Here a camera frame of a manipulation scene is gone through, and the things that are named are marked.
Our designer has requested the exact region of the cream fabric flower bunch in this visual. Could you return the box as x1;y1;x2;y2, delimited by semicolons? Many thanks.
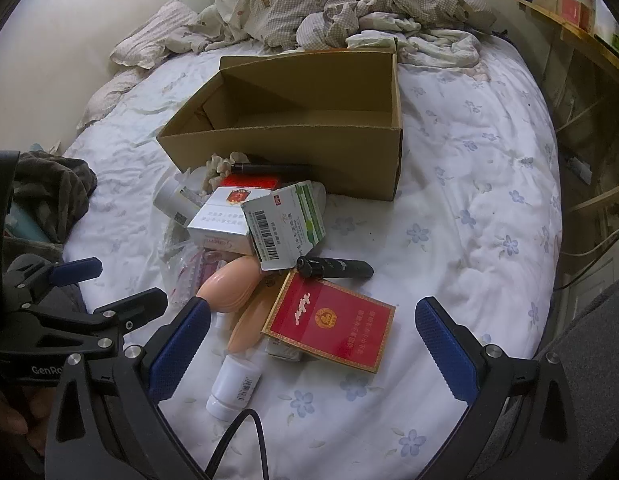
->
205;152;250;193

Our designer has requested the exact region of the teal object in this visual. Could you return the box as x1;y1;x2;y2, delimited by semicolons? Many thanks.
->
6;199;51;245

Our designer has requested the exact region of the person's grey trouser leg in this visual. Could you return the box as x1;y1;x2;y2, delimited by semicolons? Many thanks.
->
534;270;619;480

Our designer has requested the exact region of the striped frilled pillow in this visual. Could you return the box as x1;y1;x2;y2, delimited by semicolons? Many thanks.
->
110;0;210;68
76;66;151;132

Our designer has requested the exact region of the brown cardboard box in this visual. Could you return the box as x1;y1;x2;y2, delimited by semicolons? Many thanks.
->
156;50;405;202

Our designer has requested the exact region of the white bottle with blue label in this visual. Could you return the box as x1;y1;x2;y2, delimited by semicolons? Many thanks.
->
206;353;262;420

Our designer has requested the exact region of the checked beige duvet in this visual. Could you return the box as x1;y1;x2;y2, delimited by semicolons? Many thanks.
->
186;0;497;68

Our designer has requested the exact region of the wooden shelf frame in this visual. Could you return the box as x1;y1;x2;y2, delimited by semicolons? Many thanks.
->
542;25;619;213

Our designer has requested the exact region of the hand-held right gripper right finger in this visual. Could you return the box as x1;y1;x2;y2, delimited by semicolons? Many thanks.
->
414;296;581;480

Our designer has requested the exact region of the small white packet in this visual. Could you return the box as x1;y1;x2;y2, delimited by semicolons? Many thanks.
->
266;341;306;363

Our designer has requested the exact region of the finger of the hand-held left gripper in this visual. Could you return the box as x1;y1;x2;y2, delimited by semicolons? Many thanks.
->
9;256;104;306
86;287;169;343

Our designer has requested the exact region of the white plastic bottle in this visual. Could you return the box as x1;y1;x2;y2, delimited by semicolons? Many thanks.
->
153;177;210;226

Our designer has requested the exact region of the red box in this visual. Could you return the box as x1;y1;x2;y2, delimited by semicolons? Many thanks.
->
561;0;591;29

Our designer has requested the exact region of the peach silicone pad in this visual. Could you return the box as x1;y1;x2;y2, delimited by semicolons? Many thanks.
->
228;280;285;353
196;255;262;313

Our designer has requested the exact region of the green and white medicine box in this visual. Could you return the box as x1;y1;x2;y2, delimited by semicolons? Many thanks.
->
240;180;327;272

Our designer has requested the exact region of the clear zip bag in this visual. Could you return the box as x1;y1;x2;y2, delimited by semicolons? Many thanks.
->
162;247;230;311

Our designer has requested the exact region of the dark camouflage cloth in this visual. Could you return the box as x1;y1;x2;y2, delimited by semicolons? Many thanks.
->
12;152;97;243

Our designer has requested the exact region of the person's left hand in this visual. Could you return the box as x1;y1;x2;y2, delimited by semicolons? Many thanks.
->
0;382;50;458

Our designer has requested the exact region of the white and red carton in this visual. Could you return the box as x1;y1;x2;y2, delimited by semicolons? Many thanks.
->
186;175;281;257

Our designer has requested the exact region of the black cable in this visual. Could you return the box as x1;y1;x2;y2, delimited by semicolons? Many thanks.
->
204;409;270;480

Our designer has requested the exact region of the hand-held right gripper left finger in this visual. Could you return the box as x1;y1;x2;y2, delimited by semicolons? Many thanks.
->
45;297;212;480

